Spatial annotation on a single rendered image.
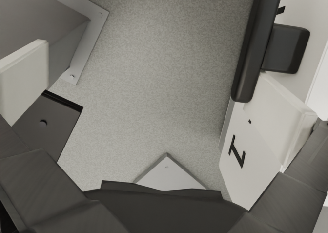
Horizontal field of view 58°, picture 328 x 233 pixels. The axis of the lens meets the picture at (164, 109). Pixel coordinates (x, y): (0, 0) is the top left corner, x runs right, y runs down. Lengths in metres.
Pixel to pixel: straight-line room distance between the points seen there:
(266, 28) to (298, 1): 0.04
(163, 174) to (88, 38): 0.63
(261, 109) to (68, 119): 0.23
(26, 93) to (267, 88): 0.13
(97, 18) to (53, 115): 0.76
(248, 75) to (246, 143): 0.09
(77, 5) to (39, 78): 0.92
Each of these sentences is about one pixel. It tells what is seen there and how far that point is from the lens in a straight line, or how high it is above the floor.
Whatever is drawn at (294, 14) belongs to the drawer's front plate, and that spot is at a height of 0.88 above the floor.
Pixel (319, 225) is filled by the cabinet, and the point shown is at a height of 0.70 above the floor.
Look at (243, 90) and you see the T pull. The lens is 0.19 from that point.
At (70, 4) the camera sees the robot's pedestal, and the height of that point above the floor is 0.02.
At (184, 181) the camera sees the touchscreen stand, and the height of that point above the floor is 0.03.
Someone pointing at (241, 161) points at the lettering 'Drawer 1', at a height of 0.87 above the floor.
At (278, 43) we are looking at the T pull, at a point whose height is 0.91.
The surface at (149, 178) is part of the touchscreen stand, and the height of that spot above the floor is 0.03.
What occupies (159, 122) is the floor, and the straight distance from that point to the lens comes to 1.21.
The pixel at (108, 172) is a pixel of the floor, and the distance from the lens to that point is 1.34.
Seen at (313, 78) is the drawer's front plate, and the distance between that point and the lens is 0.19.
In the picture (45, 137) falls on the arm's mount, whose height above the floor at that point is 0.78.
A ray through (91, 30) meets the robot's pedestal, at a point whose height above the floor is 0.02.
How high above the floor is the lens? 1.08
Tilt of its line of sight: 66 degrees down
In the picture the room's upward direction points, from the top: 172 degrees clockwise
